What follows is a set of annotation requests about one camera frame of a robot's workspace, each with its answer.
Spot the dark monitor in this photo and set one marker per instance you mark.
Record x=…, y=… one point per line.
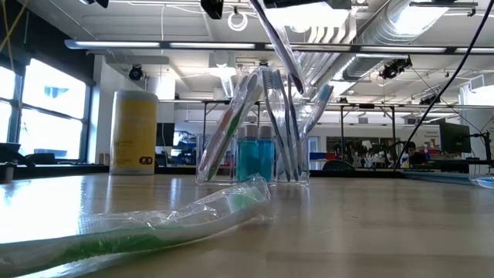
x=165, y=134

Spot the black aluminium table frame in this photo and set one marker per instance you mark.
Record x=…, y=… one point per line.
x=61, y=168

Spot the person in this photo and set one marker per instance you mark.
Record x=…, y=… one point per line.
x=416, y=155

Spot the yellow wipes canister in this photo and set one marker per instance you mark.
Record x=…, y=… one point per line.
x=133, y=131

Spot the black ceiling device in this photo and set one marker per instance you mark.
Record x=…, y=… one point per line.
x=430, y=99
x=393, y=68

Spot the black monitor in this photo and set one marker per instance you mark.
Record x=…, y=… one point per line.
x=455, y=137

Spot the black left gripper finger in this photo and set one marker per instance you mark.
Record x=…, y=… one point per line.
x=212, y=8

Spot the silver ventilation duct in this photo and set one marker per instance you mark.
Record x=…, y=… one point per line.
x=390, y=23

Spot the large window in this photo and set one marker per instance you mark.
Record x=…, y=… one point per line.
x=50, y=123

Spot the long ceiling light strip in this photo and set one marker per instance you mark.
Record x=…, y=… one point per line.
x=212, y=45

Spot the dark blue toothbrush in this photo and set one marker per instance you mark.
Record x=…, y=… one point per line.
x=276, y=43

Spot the blue mouthwash bottle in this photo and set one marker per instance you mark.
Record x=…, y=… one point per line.
x=266, y=158
x=247, y=158

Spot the black round ceiling camera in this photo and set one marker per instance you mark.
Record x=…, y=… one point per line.
x=136, y=72
x=263, y=63

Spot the clear acrylic organizer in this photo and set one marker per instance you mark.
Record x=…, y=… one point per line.
x=198, y=154

